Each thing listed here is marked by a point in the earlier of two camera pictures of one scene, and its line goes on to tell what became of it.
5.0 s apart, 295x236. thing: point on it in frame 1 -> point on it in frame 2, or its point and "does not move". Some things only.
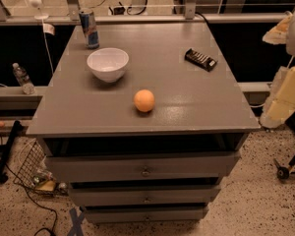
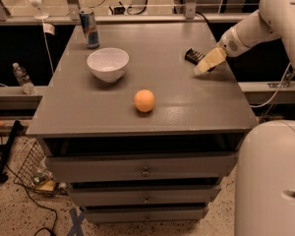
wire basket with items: [32, 172] does not move
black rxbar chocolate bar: [201, 60] does not move
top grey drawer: [141, 166] does not move
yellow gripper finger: [287, 94] -> [215, 57]
